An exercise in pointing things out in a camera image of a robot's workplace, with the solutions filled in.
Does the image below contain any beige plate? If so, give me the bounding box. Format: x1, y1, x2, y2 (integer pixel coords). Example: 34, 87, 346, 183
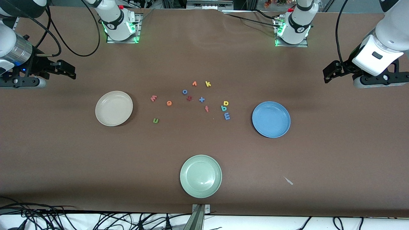
95, 91, 133, 127

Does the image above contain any blue plate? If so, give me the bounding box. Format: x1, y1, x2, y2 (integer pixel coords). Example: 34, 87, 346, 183
252, 101, 291, 138

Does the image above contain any brown table cover sheet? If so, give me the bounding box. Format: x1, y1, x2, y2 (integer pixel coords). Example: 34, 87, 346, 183
0, 6, 409, 218

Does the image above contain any grey background box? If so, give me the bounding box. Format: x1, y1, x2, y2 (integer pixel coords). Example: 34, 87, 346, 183
186, 0, 234, 11

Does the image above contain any green plate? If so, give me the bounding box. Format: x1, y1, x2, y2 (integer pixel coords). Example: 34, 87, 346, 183
180, 155, 222, 199

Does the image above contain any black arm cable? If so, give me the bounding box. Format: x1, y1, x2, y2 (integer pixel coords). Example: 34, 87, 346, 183
335, 0, 349, 64
36, 0, 101, 57

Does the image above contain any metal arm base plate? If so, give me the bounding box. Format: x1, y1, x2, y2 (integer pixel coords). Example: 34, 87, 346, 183
106, 13, 142, 44
274, 15, 309, 48

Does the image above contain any black table cable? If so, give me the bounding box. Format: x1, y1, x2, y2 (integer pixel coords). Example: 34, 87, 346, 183
252, 10, 281, 20
224, 12, 278, 27

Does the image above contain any aluminium camera mount post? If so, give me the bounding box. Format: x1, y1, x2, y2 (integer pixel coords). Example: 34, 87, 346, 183
191, 204, 211, 230

